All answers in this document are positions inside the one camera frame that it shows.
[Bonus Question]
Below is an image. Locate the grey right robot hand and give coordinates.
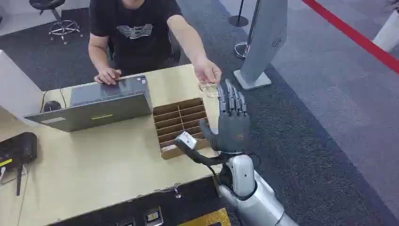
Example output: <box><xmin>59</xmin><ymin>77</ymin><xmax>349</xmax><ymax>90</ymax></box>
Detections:
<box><xmin>199</xmin><ymin>79</ymin><xmax>252</xmax><ymax>154</ymax></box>

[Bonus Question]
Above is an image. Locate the person's right hand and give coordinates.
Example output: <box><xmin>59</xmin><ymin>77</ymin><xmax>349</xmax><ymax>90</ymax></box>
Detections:
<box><xmin>94</xmin><ymin>67</ymin><xmax>122</xmax><ymax>86</ymax></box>

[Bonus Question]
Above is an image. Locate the person's left hand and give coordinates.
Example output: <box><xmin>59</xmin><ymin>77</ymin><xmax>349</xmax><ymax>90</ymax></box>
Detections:
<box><xmin>193</xmin><ymin>58</ymin><xmax>223</xmax><ymax>84</ymax></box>

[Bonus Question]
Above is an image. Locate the clear plastic card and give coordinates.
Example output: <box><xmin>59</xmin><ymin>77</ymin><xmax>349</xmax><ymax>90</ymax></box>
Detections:
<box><xmin>199</xmin><ymin>81</ymin><xmax>219</xmax><ymax>98</ymax></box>

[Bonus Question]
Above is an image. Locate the grey laptop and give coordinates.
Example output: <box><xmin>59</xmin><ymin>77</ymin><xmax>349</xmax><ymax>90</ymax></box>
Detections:
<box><xmin>23</xmin><ymin>74</ymin><xmax>154</xmax><ymax>134</ymax></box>

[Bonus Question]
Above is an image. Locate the chrome base stanchion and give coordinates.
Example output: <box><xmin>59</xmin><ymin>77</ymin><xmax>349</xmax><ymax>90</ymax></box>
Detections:
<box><xmin>233</xmin><ymin>0</ymin><xmax>261</xmax><ymax>60</ymax></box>

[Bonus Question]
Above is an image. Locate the person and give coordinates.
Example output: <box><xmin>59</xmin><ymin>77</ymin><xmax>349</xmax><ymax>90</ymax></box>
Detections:
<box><xmin>88</xmin><ymin>0</ymin><xmax>184</xmax><ymax>77</ymax></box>

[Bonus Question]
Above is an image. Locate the wooden slotted card box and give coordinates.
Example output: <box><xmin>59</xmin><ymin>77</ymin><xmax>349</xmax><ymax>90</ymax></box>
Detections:
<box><xmin>152</xmin><ymin>97</ymin><xmax>213</xmax><ymax>161</ymax></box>

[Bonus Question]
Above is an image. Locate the black computer mouse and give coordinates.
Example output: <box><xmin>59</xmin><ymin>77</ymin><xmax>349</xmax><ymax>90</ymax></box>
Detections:
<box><xmin>43</xmin><ymin>100</ymin><xmax>62</xmax><ymax>113</ymax></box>

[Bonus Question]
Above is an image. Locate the black stool, chrome base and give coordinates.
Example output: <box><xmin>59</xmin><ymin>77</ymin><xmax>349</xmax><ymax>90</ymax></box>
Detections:
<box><xmin>29</xmin><ymin>0</ymin><xmax>84</xmax><ymax>45</ymax></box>

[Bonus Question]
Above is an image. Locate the grey kiosk stand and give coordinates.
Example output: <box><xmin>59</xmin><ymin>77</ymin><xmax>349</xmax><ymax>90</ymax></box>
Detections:
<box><xmin>233</xmin><ymin>0</ymin><xmax>288</xmax><ymax>91</ymax></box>

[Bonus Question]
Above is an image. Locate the white desk partition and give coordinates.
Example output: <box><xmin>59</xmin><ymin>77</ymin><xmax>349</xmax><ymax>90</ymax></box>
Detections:
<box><xmin>0</xmin><ymin>49</ymin><xmax>45</xmax><ymax>127</ymax></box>

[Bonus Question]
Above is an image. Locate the yellow sheet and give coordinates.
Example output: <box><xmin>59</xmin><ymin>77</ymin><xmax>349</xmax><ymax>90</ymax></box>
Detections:
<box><xmin>177</xmin><ymin>208</ymin><xmax>232</xmax><ymax>226</ymax></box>

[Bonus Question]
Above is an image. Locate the black router with antenna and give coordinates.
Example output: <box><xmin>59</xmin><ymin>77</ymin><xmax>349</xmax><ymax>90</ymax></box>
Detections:
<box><xmin>0</xmin><ymin>132</ymin><xmax>38</xmax><ymax>197</ymax></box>

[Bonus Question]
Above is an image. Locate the large silver socket panel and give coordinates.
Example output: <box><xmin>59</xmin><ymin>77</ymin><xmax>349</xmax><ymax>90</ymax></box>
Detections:
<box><xmin>143</xmin><ymin>206</ymin><xmax>164</xmax><ymax>226</ymax></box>

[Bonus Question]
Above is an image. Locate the white planter pot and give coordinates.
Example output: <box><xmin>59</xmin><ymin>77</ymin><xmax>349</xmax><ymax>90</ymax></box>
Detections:
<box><xmin>372</xmin><ymin>8</ymin><xmax>399</xmax><ymax>53</ymax></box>

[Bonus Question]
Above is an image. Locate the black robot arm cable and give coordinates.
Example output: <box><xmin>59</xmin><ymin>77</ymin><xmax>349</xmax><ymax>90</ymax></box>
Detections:
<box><xmin>173</xmin><ymin>139</ymin><xmax>261</xmax><ymax>179</ymax></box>

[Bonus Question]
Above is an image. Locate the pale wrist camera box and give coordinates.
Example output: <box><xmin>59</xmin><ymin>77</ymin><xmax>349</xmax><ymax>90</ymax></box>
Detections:
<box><xmin>176</xmin><ymin>131</ymin><xmax>198</xmax><ymax>151</ymax></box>

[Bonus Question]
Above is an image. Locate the black mouse cable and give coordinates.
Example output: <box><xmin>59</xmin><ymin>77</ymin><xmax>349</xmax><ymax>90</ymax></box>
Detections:
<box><xmin>40</xmin><ymin>88</ymin><xmax>68</xmax><ymax>113</ymax></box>

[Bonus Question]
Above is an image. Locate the black stanchion post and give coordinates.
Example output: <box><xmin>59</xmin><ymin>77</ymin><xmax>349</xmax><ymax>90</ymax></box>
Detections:
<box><xmin>228</xmin><ymin>0</ymin><xmax>250</xmax><ymax>28</ymax></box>

